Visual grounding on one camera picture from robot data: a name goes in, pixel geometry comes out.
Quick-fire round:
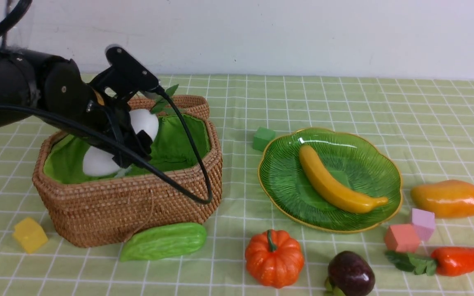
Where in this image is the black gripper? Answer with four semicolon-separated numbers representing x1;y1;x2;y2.
39;59;153;168

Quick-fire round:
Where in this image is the white toy radish with leaves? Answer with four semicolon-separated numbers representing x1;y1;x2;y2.
82;84;179;178

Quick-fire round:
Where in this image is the green toy cucumber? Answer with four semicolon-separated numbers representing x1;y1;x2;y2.
119;222;207;262

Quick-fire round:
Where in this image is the orange toy pumpkin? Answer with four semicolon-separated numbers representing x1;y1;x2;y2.
244;229;305;289

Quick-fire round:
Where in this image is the yellow toy banana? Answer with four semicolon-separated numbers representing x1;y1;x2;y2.
299;144;389;214

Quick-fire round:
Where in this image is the dark purple toy mangosteen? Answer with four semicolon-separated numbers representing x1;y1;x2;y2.
324;250;376;296

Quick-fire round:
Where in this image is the yellow orange toy mango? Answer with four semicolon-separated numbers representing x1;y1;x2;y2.
410;180;474;219

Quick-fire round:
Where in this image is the orange toy carrot with leaves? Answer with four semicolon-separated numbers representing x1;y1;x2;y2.
384;247;474;277

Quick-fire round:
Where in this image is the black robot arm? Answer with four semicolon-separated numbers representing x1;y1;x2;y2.
0;46;158;167

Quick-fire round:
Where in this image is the woven wicker basket green lining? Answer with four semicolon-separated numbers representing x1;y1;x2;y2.
32;109;223;248

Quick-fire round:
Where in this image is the woven wicker basket lid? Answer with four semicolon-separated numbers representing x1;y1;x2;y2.
128;95;210;119

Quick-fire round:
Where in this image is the green foam cube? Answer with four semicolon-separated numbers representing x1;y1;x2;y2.
252;126;276;152

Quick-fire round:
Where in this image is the yellow foam cube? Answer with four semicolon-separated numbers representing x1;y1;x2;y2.
12;217;49;254

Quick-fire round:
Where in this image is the green checkered tablecloth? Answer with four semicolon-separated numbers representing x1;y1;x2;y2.
0;75;474;296

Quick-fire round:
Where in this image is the green glass leaf plate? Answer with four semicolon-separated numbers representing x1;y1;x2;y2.
257;127;403;234

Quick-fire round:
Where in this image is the salmon foam cube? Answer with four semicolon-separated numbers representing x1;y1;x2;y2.
384;224;420;253

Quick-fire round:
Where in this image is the pink foam cube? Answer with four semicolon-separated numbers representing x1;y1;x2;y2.
410;208;436;241

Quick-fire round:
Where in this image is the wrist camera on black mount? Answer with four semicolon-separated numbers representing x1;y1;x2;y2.
88;44;165;103

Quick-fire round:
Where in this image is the black cable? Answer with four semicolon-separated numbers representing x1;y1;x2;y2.
0;0;214;205

